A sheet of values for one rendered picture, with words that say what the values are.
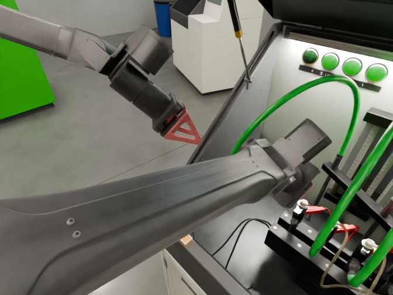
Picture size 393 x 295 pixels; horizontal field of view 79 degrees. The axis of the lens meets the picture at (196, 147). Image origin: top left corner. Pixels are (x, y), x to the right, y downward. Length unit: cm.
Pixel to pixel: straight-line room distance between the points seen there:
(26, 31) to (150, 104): 25
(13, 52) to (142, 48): 311
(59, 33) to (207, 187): 40
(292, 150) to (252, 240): 58
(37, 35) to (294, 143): 48
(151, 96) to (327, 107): 59
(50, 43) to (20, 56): 302
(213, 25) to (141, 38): 285
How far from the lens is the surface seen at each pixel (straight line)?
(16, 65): 355
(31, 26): 56
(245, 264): 89
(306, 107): 90
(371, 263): 53
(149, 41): 45
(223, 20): 334
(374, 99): 83
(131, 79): 45
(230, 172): 23
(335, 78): 60
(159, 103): 46
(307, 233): 82
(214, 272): 74
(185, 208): 17
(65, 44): 51
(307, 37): 82
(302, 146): 40
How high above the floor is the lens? 162
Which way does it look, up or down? 39 degrees down
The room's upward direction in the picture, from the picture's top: straight up
